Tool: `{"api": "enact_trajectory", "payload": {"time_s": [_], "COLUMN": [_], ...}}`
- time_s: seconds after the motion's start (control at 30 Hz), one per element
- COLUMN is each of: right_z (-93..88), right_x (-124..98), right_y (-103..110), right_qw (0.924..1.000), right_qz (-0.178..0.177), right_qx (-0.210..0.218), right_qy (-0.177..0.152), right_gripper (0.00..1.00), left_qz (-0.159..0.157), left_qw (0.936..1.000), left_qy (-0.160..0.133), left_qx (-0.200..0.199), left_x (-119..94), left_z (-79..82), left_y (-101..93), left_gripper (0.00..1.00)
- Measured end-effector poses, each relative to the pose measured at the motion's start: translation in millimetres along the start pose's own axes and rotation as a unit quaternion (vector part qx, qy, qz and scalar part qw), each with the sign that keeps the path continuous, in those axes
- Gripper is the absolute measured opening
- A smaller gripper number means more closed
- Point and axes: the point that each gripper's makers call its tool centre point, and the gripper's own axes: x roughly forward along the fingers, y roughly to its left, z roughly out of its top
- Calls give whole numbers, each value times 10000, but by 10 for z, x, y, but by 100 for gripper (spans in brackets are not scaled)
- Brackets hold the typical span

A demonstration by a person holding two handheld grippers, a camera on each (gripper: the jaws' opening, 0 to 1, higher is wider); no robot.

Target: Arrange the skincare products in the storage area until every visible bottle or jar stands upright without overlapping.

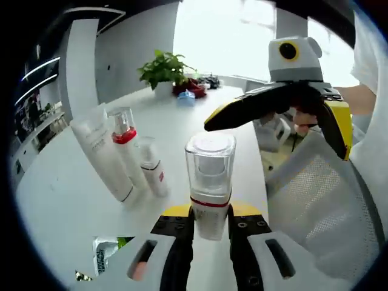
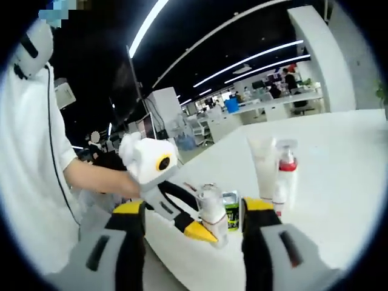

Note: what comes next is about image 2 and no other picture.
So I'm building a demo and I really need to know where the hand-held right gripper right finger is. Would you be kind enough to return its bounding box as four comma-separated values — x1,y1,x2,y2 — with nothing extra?
241,196,339,291

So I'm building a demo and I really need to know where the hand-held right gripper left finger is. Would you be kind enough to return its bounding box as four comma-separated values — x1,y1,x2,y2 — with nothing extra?
50,199,147,291

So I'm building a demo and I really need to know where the clear capped skincare bottle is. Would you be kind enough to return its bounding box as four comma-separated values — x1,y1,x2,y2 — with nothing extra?
195,182,230,250

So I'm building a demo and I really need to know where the green black skincare sachet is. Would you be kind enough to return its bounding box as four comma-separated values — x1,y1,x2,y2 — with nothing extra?
222,190,243,233

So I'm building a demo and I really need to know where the white skincare bottle red collar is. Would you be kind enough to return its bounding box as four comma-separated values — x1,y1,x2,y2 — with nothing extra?
273,138,300,210

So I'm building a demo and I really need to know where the white skincare tube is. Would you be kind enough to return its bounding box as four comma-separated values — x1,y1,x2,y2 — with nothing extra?
246,135,278,201

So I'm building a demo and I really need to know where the blue water jug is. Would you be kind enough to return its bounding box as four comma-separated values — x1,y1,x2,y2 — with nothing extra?
176,133,196,151

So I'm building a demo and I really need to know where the white office chair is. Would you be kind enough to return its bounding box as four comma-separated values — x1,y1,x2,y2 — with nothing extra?
190,116,213,146

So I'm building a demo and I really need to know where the black stand pole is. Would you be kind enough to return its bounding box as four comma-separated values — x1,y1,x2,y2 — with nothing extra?
125,45,144,101

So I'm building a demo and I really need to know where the blue bin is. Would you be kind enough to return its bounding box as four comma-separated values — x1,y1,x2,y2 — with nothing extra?
225,96,242,115

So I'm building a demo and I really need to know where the white ceiling air unit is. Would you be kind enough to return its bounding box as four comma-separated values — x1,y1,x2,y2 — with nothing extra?
54,78,76,110

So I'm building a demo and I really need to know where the person's white shirt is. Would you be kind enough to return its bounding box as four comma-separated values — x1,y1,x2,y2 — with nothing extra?
0,45,84,276

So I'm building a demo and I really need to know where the long white counter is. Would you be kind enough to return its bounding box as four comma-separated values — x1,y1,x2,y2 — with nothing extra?
230,90,324,122

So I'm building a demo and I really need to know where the bright ceiling light panel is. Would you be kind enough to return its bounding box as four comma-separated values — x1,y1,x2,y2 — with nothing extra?
129,0,170,58

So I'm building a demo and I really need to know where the long ceiling light strip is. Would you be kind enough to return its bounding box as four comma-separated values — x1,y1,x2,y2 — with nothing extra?
193,39,304,89
224,54,312,84

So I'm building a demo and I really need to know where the white worn device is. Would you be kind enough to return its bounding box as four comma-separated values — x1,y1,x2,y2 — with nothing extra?
12,22,55,80

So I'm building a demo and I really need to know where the green plant in white pot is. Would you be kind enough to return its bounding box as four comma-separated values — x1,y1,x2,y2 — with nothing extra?
374,77,388,107

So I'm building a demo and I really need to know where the black device cable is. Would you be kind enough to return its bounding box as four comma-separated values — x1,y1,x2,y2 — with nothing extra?
44,63,81,227

